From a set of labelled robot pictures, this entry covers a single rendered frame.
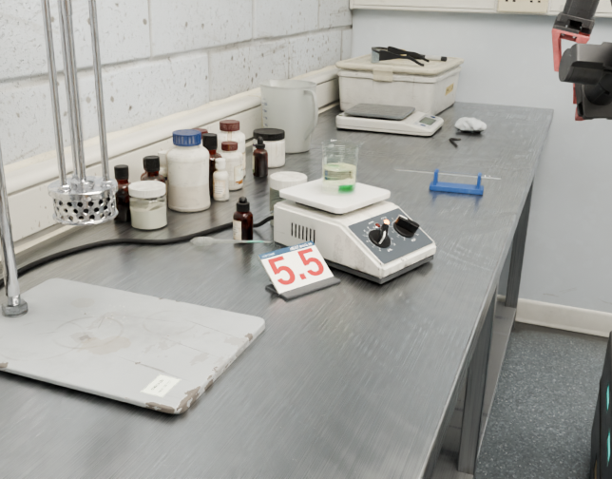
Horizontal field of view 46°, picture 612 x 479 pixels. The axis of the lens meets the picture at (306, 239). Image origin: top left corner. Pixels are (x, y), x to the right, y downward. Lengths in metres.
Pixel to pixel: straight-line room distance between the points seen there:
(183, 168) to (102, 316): 0.42
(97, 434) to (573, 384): 1.82
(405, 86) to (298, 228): 1.14
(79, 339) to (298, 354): 0.23
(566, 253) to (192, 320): 1.88
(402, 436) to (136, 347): 0.29
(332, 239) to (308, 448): 0.40
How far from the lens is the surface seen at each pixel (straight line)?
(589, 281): 2.58
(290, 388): 0.71
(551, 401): 2.21
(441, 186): 1.37
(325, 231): 0.96
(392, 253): 0.95
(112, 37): 1.30
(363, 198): 0.99
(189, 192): 1.20
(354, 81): 2.13
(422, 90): 2.07
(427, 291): 0.93
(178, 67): 1.48
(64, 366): 0.75
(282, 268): 0.91
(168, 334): 0.79
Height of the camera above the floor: 1.12
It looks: 20 degrees down
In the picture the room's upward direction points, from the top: 1 degrees clockwise
